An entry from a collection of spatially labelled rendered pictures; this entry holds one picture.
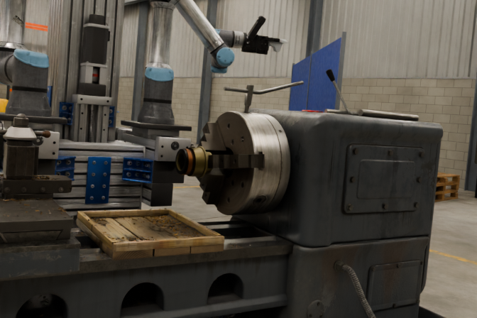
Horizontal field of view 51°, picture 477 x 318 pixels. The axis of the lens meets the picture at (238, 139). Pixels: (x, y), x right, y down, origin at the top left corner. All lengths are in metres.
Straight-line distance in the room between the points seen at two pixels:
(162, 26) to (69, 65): 0.42
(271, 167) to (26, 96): 0.92
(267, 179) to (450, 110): 10.84
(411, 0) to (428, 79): 2.01
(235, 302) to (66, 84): 1.14
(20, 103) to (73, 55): 0.35
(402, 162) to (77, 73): 1.29
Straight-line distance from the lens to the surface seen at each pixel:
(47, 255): 1.14
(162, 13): 2.22
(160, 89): 2.03
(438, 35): 12.56
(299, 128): 1.47
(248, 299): 1.47
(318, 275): 1.54
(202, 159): 1.42
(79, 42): 2.12
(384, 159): 1.63
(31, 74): 1.89
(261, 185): 1.40
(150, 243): 1.25
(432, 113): 12.32
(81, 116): 2.03
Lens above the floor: 1.23
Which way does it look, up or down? 3 degrees down
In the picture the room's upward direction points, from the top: 5 degrees clockwise
